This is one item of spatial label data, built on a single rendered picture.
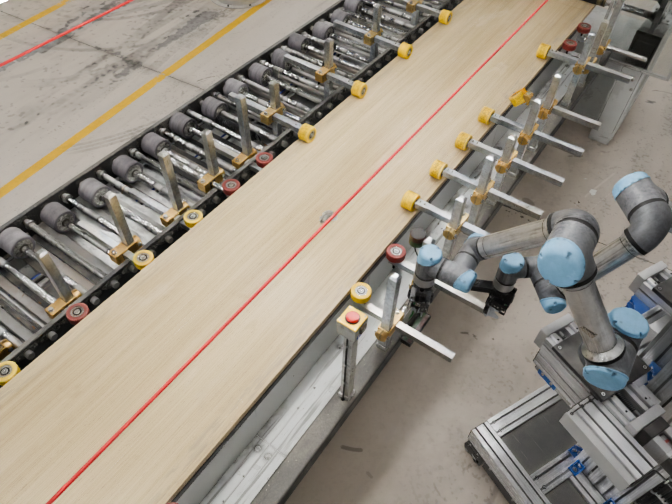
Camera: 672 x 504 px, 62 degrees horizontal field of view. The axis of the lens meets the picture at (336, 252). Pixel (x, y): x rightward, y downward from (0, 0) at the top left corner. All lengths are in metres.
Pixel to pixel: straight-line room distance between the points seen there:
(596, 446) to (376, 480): 1.14
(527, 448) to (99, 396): 1.79
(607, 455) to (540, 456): 0.79
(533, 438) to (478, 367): 0.52
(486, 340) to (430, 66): 1.56
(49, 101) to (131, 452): 3.54
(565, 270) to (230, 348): 1.15
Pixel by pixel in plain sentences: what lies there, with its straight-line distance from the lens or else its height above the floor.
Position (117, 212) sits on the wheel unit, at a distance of 2.36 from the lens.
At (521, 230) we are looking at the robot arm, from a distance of 1.75.
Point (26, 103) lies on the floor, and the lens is 5.09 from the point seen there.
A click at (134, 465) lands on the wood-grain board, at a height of 0.90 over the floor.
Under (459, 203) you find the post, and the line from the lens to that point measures 2.25.
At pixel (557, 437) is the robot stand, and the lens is 2.84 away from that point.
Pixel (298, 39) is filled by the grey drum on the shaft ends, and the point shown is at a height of 0.85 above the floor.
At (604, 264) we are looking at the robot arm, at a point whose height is 1.31.
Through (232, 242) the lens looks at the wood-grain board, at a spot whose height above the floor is 0.90.
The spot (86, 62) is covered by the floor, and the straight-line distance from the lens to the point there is 5.41.
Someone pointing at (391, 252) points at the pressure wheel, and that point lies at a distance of 2.30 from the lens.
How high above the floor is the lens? 2.67
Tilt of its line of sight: 50 degrees down
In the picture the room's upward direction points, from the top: 2 degrees clockwise
